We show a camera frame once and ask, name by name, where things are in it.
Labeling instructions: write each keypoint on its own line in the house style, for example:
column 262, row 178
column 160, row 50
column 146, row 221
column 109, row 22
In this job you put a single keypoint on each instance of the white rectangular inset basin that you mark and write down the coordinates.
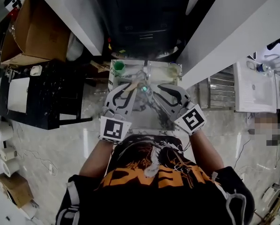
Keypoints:
column 18, row 95

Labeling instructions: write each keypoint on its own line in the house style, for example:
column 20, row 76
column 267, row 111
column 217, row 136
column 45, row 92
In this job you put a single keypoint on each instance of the red canister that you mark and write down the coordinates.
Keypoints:
column 13, row 13

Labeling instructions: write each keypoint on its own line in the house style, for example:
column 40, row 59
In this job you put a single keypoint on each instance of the black speckled vanity cabinet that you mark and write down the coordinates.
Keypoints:
column 53, row 95

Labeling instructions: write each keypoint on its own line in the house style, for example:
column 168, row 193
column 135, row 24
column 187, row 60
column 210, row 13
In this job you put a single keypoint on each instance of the green cup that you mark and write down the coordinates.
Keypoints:
column 119, row 68

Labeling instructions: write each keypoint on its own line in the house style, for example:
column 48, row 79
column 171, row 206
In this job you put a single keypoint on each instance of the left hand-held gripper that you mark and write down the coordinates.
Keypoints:
column 116, row 107

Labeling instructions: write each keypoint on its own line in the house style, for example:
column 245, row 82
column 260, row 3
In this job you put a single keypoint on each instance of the small chrome tap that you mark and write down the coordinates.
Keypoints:
column 9, row 75

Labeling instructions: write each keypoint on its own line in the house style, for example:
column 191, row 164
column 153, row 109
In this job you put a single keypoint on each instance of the small blue mug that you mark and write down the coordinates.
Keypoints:
column 261, row 67

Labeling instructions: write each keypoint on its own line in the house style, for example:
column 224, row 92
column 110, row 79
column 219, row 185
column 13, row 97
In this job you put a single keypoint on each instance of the white square ceramic sink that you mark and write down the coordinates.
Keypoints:
column 254, row 90

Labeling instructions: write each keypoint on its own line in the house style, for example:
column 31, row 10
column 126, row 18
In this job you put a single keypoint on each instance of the translucent tumbler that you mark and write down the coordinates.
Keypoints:
column 174, row 69

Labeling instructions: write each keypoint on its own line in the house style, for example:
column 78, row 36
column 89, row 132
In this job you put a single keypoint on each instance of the white ceramic fixture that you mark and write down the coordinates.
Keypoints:
column 74, row 47

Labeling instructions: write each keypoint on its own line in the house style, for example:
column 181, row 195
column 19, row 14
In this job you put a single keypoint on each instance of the person's right forearm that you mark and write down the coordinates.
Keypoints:
column 206, row 151

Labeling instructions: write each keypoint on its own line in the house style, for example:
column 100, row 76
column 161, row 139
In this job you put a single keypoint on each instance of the small cardboard box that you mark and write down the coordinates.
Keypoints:
column 16, row 189

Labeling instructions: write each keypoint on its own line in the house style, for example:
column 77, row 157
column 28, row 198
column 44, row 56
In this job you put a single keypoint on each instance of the person's left forearm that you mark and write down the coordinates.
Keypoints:
column 95, row 160

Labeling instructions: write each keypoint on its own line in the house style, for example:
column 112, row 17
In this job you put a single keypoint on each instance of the black drawer cabinet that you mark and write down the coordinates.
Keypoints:
column 139, row 20

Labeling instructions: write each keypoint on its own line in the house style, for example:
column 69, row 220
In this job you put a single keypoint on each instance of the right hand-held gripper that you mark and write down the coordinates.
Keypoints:
column 179, row 109

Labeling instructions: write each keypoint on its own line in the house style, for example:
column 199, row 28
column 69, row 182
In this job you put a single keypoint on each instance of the large open cardboard box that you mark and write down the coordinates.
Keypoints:
column 43, row 32

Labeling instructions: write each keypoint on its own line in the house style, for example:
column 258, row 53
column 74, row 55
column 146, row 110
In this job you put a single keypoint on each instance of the marble pattern sink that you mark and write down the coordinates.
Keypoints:
column 149, row 116

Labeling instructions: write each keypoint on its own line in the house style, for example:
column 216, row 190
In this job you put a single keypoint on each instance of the steel bar rack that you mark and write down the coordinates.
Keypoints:
column 218, row 90

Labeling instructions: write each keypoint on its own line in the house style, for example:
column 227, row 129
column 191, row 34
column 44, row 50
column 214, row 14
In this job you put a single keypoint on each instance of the black orange print t-shirt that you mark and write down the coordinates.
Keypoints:
column 153, row 196

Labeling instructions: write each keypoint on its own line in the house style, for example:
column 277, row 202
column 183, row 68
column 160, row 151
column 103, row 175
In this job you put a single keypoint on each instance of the chrome sink faucet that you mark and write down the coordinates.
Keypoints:
column 148, row 69

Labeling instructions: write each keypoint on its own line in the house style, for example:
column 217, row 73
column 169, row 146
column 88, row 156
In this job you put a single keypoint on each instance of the small white soap dish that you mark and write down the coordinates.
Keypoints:
column 35, row 70

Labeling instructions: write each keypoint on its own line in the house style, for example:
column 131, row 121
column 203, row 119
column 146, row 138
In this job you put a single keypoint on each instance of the large white paper roll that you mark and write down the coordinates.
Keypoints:
column 6, row 168

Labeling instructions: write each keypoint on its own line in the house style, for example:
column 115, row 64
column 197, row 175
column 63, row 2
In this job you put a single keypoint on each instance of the white power adapter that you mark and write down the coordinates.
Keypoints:
column 50, row 168

